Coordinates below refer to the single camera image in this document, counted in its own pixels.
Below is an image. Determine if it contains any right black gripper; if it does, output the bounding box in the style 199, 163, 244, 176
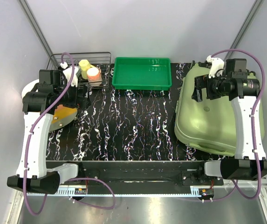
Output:
191, 71, 230, 102

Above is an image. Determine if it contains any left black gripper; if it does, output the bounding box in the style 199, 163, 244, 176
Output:
55, 79, 91, 110

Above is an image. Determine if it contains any green hard-shell suitcase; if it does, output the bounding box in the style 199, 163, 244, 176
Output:
174, 63, 264, 157

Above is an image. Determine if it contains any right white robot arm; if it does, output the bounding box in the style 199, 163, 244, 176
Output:
192, 56, 267, 185

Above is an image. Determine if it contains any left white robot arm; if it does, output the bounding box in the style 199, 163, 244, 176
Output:
7, 67, 90, 194

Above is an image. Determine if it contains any pink foam cup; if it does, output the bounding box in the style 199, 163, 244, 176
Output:
87, 67, 102, 86

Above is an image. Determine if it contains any white orange cylindrical container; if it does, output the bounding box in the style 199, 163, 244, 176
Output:
21, 79, 78, 132

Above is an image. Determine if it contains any yellow plastic bottle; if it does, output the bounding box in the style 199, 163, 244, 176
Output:
79, 59, 91, 79

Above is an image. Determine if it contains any green plastic tray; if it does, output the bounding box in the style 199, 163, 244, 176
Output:
112, 57, 172, 91

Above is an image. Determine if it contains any black wire rack basket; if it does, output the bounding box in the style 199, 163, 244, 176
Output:
46, 52, 111, 89

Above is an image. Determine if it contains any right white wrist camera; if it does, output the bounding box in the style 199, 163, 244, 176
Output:
206, 56, 225, 78

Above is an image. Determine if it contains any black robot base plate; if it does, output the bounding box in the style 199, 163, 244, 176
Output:
46, 161, 224, 187

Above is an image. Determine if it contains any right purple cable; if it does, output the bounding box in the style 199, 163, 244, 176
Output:
202, 49, 265, 203

